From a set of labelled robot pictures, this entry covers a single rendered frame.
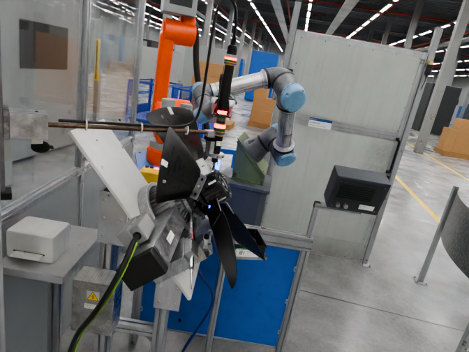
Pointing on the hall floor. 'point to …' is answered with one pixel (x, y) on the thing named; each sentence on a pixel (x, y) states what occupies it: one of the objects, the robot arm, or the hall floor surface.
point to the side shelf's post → (54, 317)
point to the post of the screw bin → (215, 308)
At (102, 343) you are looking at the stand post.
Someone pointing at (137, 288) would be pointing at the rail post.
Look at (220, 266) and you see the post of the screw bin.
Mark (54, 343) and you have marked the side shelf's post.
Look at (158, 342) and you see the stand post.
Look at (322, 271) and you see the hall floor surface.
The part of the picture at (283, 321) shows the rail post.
